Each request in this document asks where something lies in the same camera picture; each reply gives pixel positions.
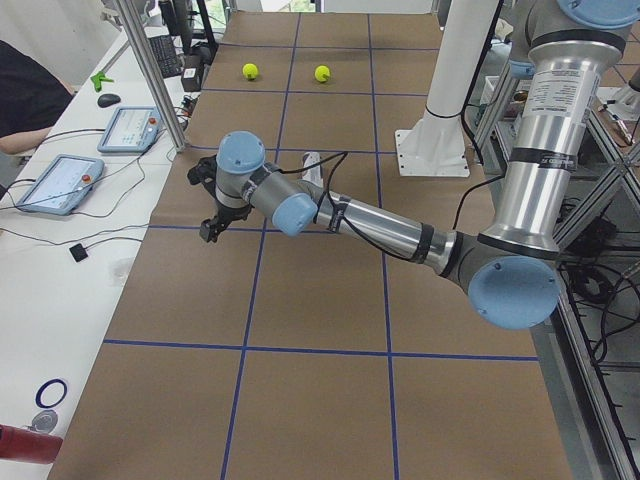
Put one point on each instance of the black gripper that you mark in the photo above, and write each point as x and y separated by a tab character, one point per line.
226	214

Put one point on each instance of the tennis ball can holder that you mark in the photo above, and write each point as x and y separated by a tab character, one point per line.
313	170

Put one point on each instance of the yellow tennis ball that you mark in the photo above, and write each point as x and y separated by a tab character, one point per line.
250	71
322	73

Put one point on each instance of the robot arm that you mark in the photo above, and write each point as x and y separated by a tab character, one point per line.
563	48

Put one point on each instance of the far teach pendant tablet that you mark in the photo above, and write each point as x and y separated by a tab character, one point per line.
131	130

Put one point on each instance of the teach pendant tablet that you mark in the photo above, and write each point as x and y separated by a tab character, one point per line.
131	130
62	186

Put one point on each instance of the small black square puck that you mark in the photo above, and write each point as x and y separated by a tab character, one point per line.
78	252

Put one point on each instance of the brown paper table cover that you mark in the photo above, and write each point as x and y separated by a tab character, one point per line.
262	356

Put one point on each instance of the near teach pendant tablet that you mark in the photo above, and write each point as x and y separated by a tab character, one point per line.
62	186

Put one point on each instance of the black computer mouse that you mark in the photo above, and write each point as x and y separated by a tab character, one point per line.
108	99

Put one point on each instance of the black keyboard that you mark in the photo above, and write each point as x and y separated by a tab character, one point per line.
164	52

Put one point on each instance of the green plastic clamp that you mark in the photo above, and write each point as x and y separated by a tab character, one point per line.
98	79

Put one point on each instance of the seated person in black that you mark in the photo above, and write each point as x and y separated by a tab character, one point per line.
32	100

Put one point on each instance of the blue tape roll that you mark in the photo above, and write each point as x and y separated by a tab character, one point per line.
51	393

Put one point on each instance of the red cylinder bottle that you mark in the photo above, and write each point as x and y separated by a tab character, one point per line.
23	445

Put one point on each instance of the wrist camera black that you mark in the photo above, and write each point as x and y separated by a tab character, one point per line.
204	172

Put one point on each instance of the aluminium frame post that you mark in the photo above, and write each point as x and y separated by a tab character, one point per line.
142	51

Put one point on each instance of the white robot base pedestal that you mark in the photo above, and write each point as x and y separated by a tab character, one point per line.
435	146

